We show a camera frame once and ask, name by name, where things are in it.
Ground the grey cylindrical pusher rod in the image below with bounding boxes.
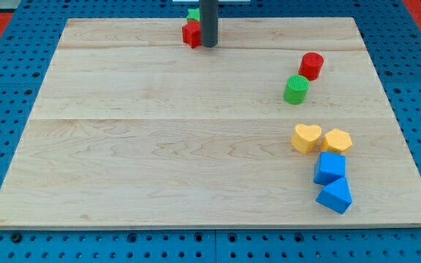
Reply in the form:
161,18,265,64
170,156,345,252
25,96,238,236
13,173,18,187
199,0,219,47

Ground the light wooden board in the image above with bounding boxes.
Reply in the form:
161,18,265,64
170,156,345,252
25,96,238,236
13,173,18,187
0,18,421,230

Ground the blue cube block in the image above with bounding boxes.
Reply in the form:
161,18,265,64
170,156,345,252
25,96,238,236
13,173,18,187
314,151,346,185

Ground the red cylinder block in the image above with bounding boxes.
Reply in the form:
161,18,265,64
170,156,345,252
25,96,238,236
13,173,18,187
298,52,324,81

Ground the green cylinder block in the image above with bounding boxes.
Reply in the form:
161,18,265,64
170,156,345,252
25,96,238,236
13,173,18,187
284,75,310,104

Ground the yellow hexagon block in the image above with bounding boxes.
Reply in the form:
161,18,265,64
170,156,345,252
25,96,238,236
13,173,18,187
320,129,353,155

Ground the red star block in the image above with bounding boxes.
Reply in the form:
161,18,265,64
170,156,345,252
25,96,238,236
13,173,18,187
182,20,202,48

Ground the blue triangular prism block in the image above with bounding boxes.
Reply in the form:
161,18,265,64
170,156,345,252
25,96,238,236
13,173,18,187
316,178,352,214

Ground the green star block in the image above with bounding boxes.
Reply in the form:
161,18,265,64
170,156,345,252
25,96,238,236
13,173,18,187
186,8,200,22

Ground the yellow heart block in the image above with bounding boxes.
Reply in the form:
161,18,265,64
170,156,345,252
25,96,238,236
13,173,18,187
290,123,322,153

